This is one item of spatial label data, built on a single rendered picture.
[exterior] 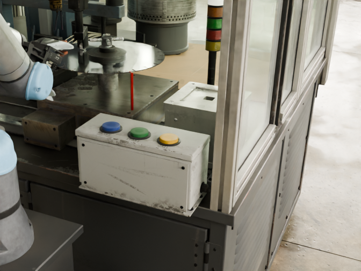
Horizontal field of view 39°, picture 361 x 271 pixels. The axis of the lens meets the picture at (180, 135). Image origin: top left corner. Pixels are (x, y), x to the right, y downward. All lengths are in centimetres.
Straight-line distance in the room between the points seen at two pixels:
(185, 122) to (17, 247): 51
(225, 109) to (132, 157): 23
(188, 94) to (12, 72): 52
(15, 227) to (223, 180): 43
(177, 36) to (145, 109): 82
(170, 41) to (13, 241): 135
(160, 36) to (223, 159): 115
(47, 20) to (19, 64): 117
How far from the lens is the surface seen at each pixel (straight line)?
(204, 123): 126
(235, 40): 98
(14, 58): 99
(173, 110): 128
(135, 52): 152
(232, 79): 100
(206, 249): 122
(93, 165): 117
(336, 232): 249
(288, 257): 227
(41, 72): 104
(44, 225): 111
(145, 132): 111
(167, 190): 110
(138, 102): 142
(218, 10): 147
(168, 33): 216
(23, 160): 137
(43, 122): 139
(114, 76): 150
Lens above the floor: 137
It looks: 25 degrees down
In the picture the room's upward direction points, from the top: 2 degrees clockwise
